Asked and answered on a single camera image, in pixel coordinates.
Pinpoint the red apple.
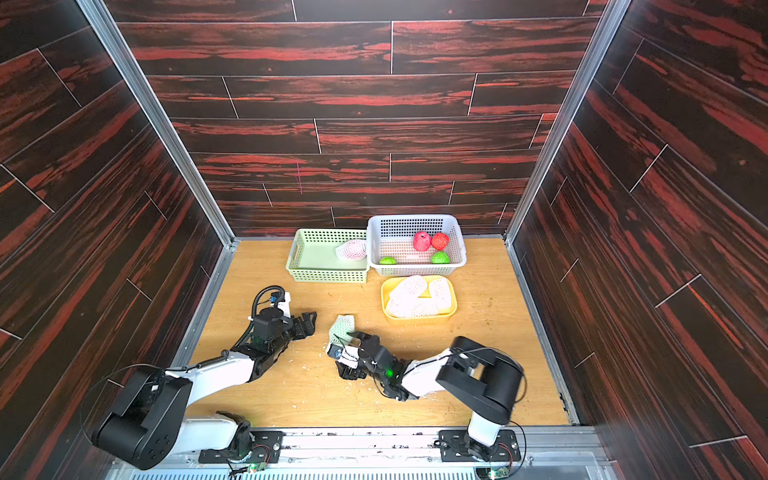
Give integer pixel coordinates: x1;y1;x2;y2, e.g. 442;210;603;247
431;232;450;251

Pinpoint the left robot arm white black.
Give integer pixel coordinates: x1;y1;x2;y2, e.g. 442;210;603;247
90;307;317;470

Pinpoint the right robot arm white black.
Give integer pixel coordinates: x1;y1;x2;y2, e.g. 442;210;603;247
327;331;524;449

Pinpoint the yellow plastic tray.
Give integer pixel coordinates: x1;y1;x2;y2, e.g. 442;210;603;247
381;275;458;322

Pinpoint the green plastic basket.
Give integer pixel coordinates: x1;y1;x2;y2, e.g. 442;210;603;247
286;228;369;284

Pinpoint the white plastic basket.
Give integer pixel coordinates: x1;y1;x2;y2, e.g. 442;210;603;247
366;214;467;277

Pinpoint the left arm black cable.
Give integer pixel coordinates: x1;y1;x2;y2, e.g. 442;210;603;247
250;285;286;319

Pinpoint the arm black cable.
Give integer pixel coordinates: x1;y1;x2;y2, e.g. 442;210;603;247
413;344;526;385
250;285;286;319

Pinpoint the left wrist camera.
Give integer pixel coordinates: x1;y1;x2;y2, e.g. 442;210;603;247
270;290;291;318

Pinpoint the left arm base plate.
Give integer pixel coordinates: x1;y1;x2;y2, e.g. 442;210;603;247
198;429;284;466

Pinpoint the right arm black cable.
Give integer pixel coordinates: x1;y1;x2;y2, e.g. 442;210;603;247
413;344;526;385

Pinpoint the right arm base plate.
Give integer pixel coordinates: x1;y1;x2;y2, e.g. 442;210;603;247
433;429;521;463

